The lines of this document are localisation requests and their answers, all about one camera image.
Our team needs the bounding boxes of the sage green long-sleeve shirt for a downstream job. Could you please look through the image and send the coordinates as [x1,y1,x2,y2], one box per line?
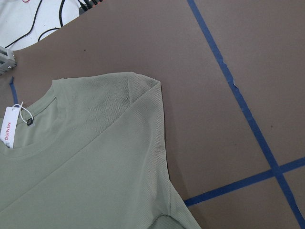
[0,73,199,229]

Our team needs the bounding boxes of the blue tape grid lines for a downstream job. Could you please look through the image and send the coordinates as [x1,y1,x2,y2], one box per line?
[0,0,305,229]

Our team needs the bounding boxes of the white paper clothing tag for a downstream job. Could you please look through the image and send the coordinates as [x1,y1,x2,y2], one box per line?
[0,102,24,148]

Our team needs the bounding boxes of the aluminium frame post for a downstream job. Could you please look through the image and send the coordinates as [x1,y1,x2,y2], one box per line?
[0,46,17,75]

